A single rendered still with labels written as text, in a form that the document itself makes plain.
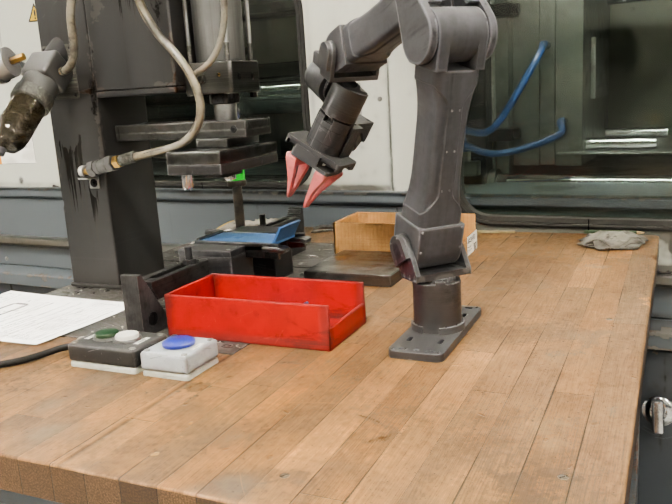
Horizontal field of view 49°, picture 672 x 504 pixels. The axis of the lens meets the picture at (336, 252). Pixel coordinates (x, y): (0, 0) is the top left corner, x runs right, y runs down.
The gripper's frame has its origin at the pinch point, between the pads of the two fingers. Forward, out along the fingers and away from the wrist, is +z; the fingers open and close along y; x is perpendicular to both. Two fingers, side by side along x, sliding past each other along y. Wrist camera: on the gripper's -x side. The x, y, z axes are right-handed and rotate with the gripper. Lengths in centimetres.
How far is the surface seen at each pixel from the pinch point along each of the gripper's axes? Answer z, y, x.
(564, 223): -6, -34, -56
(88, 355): 17.6, 0.9, 38.6
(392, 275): 5.0, -18.2, -6.3
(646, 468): 32, -77, -59
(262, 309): 5.8, -12.0, 24.9
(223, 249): 11.2, 4.5, 8.3
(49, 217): 79, 99, -65
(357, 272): 8.0, -12.7, -6.3
